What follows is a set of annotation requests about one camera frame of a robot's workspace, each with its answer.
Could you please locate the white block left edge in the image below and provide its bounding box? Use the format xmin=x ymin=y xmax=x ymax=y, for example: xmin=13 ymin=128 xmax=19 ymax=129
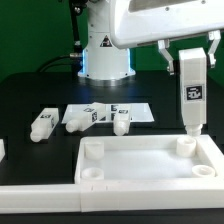
xmin=0 ymin=139 xmax=5 ymax=162

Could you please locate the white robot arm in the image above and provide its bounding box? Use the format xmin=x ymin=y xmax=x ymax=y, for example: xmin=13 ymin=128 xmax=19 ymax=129
xmin=88 ymin=0 xmax=224 ymax=74

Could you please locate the white marker paper sheet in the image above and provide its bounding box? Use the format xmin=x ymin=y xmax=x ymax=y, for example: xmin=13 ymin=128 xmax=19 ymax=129
xmin=62 ymin=103 xmax=154 ymax=124

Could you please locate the white front guide rail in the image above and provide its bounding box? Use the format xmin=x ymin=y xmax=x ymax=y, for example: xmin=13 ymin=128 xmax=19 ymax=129
xmin=0 ymin=178 xmax=224 ymax=214

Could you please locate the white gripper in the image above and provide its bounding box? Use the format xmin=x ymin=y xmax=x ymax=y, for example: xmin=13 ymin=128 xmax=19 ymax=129
xmin=109 ymin=0 xmax=224 ymax=75

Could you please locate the white desk top tray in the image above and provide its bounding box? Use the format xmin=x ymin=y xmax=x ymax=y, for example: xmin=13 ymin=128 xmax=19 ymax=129
xmin=74 ymin=135 xmax=224 ymax=184

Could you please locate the black cable at base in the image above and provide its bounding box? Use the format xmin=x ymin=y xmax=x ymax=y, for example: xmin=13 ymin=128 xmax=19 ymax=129
xmin=35 ymin=54 xmax=84 ymax=73

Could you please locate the black pole behind robot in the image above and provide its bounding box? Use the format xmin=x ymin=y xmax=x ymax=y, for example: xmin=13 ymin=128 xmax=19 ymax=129
xmin=69 ymin=0 xmax=88 ymax=53

